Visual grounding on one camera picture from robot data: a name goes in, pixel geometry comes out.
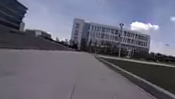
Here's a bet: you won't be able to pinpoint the white building with window grid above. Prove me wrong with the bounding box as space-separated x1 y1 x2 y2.
68 17 153 62

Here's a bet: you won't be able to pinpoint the tall lamp pole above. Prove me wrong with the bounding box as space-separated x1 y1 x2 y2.
114 21 127 59

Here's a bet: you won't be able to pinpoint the grey concrete slab pavement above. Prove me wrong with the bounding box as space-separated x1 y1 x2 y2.
0 38 175 99

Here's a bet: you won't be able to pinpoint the low grey building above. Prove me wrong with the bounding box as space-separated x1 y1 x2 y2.
24 27 53 41

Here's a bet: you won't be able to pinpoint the wide grey stone steps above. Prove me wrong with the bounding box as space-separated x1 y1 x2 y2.
0 26 78 63

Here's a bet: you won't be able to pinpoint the grey stone kerb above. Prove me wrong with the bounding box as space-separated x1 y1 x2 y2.
87 55 175 99

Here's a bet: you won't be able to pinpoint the dark green lawn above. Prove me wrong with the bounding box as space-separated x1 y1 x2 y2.
98 55 175 99

